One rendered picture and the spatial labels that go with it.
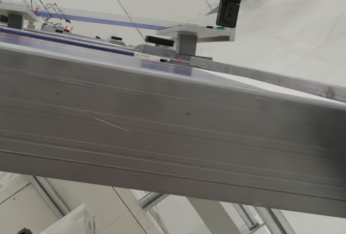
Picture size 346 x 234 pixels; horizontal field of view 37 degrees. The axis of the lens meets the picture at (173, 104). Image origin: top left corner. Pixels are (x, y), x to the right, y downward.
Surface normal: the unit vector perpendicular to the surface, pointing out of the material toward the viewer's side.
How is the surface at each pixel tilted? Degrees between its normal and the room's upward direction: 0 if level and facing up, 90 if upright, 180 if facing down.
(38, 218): 90
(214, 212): 90
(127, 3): 90
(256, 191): 90
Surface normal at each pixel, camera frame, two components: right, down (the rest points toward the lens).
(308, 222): -0.55, -0.81
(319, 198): 0.16, 0.13
